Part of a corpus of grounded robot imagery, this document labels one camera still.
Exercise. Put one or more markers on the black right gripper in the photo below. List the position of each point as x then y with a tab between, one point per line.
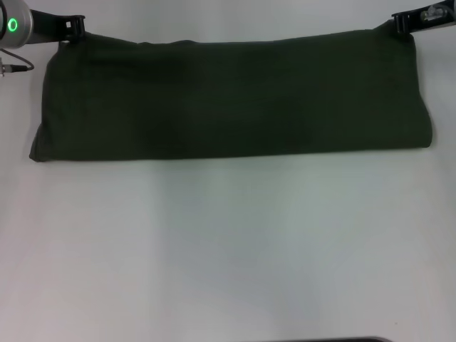
434	25

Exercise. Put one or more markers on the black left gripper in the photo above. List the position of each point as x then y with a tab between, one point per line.
46	26

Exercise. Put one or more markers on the dark green printed t-shirt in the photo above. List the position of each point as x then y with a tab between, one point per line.
231	99

